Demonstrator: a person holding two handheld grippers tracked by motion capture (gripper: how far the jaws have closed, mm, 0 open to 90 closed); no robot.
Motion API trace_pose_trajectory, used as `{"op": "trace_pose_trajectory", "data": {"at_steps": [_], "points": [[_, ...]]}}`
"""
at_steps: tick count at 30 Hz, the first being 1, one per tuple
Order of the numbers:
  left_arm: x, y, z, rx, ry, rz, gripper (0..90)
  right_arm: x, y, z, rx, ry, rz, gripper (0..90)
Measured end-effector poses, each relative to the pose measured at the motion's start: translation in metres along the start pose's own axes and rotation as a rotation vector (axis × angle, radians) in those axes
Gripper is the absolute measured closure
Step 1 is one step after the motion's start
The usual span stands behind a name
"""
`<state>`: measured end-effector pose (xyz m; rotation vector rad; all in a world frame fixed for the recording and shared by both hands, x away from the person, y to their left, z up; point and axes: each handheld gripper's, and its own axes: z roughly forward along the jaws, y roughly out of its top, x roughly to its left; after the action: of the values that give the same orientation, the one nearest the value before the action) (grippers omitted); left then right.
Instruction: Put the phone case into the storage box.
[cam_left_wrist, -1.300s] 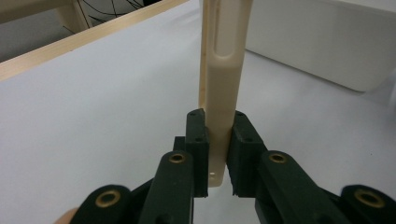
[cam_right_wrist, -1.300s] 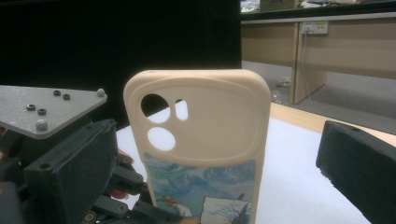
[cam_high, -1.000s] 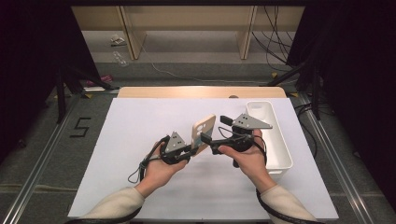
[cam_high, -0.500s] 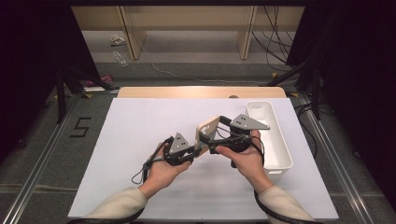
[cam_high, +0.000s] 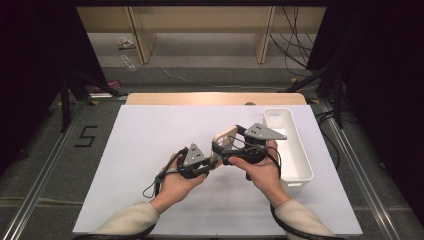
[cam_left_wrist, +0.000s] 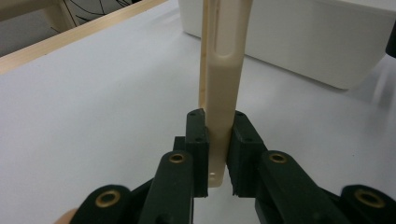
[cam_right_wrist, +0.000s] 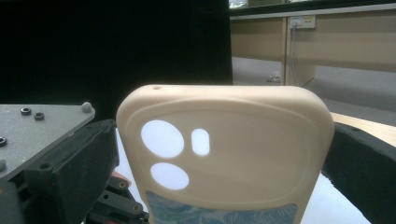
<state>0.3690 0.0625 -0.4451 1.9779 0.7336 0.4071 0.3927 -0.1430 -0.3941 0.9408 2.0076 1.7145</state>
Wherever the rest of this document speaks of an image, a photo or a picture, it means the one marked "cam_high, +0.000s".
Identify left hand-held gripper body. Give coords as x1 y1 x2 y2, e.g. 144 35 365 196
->
175 143 214 180

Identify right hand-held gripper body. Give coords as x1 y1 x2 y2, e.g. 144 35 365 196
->
229 122 288 166

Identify white plastic bin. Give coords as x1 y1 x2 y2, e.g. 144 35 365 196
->
263 108 315 188

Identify person's left hand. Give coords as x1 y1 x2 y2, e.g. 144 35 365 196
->
154 153 208 210

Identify person's right hand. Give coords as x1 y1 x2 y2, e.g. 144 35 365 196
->
228 139 292 208

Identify black metal stand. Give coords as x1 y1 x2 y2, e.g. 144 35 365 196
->
59 68 129 134
285 66 344 130

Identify pink object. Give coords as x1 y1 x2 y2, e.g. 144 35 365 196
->
92 79 122 94

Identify clear plastic bottle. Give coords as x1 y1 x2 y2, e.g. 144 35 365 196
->
119 54 138 73

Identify light wooden shelf unit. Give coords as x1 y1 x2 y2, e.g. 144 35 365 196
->
76 5 327 65

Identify black curtain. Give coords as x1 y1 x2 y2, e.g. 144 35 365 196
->
0 0 109 174
306 0 424 228

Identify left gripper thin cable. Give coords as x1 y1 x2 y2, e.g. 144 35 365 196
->
142 147 189 199

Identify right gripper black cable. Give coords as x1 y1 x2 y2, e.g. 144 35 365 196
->
266 146 346 240

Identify black hanging cables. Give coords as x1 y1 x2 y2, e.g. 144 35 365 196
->
269 5 321 78

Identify aluminium floor rail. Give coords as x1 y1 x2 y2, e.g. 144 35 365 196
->
318 99 416 240
1 99 88 240

